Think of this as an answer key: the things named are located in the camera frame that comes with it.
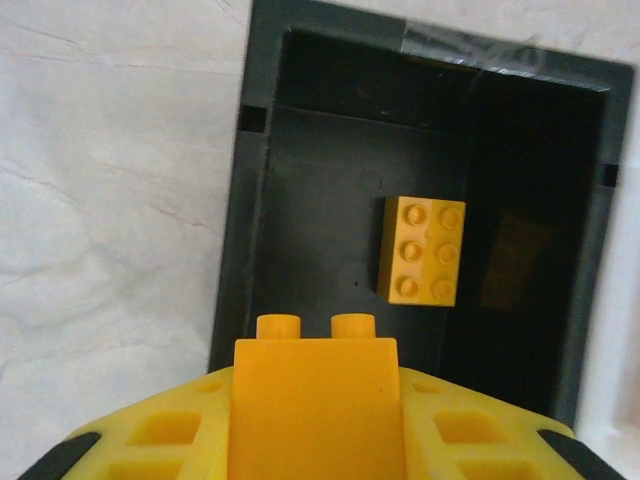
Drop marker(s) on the black plastic bin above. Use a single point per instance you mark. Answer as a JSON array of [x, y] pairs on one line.
[[325, 175]]

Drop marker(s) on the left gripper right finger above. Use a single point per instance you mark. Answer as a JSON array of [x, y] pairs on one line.
[[465, 425]]

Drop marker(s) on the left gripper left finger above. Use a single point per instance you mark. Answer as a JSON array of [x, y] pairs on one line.
[[165, 430]]

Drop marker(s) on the yellow six-stud lego brick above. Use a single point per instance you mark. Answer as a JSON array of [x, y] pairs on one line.
[[425, 250]]

